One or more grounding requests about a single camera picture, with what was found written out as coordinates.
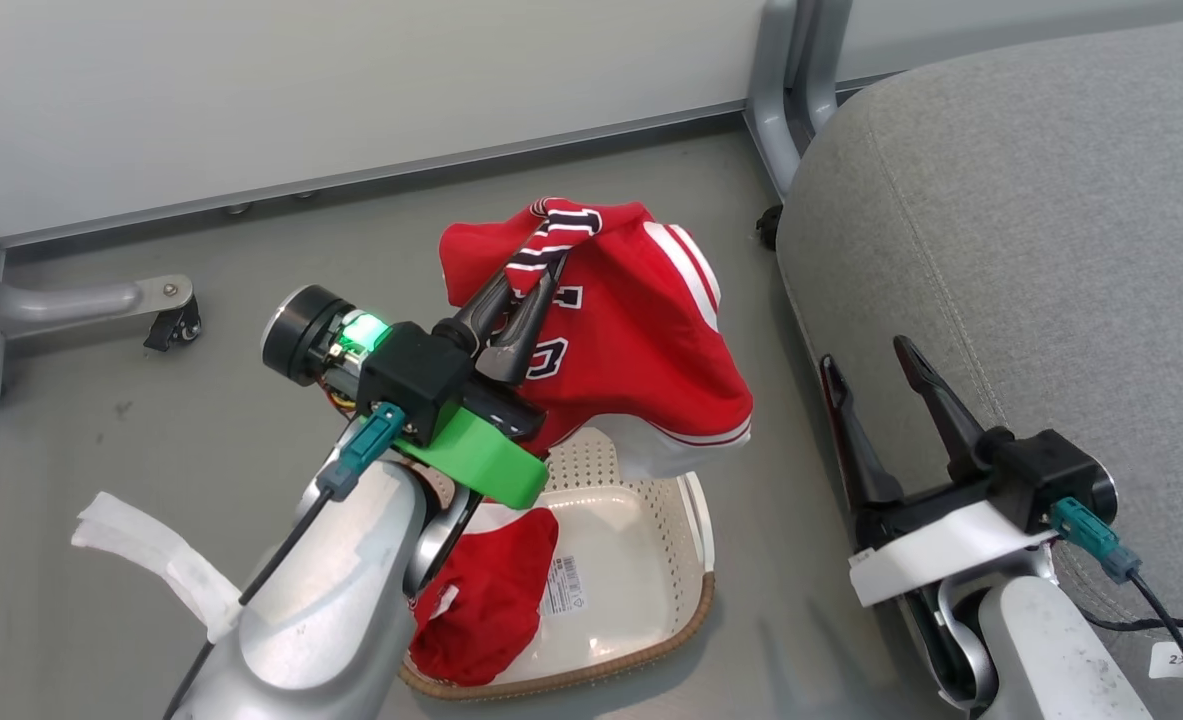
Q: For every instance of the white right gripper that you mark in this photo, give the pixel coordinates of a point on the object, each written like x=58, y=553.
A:
x=941, y=555

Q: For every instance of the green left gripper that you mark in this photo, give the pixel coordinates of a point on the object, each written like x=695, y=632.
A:
x=481, y=460

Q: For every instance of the red basketball jersey white trim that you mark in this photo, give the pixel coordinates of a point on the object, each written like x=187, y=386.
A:
x=641, y=330

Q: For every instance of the plain red garment white tag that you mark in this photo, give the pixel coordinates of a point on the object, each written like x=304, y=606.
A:
x=486, y=610

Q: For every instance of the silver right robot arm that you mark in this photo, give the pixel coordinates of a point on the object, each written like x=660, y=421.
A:
x=1041, y=650

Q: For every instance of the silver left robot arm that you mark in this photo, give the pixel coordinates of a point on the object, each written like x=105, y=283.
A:
x=341, y=600

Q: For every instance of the cream perforated laundry basket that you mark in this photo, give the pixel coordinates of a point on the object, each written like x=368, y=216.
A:
x=631, y=560

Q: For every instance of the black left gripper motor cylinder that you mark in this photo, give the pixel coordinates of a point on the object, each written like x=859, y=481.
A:
x=296, y=335

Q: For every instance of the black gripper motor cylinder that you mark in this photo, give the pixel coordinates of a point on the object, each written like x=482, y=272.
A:
x=296, y=335
x=1106, y=495

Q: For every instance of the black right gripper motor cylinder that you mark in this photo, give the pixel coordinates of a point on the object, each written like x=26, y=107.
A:
x=1106, y=495

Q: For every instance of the grey fabric sofa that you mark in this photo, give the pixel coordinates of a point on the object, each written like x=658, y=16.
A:
x=1051, y=250

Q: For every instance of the black caster beside sofa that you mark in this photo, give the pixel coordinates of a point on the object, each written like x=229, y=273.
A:
x=769, y=228

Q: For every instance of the barcode sticker label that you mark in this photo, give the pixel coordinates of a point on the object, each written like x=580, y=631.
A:
x=563, y=585

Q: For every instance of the black caster on grey foot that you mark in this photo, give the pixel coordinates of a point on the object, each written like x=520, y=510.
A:
x=176, y=327

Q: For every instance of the grey curved partition foot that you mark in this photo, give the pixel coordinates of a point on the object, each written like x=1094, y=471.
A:
x=61, y=300

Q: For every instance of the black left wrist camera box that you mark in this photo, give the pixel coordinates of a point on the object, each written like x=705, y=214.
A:
x=411, y=375

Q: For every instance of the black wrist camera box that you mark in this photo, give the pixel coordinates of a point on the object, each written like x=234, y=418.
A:
x=1046, y=475
x=411, y=375

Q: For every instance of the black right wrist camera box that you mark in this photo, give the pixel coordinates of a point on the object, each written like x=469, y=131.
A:
x=1046, y=475

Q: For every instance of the aluminium partition base rail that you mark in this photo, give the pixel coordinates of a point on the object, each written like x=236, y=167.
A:
x=371, y=170

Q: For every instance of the grey double partition post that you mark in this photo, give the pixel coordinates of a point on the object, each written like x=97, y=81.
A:
x=786, y=90

